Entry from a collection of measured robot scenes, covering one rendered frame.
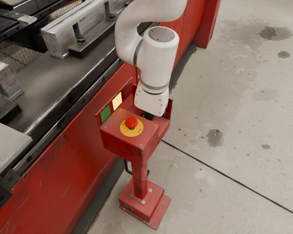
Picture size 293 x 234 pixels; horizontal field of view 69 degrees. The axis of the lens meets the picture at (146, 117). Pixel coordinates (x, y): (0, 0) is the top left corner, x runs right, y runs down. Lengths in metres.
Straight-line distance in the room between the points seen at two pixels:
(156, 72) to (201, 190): 1.03
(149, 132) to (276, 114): 1.50
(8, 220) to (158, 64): 0.57
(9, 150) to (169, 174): 1.15
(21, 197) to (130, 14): 0.55
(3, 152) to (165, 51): 0.37
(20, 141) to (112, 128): 0.31
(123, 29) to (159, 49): 0.09
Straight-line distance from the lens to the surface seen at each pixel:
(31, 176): 0.70
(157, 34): 0.53
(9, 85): 0.69
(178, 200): 1.40
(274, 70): 2.49
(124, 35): 0.53
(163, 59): 0.52
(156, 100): 0.63
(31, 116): 0.64
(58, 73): 0.75
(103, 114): 0.66
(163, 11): 0.44
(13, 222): 0.76
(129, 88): 0.74
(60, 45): 0.79
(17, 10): 1.01
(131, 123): 0.64
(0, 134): 0.45
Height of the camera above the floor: 1.31
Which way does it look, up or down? 50 degrees down
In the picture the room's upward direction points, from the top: straight up
